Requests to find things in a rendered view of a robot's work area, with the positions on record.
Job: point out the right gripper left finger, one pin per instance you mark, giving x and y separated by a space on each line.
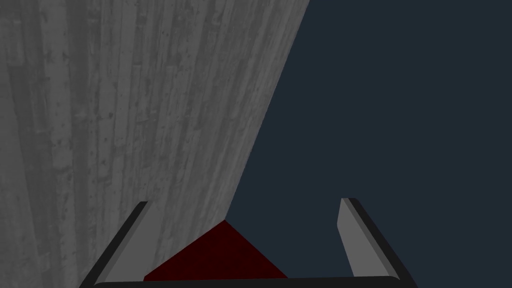
128 252

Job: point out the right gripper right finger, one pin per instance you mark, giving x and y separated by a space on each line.
368 248

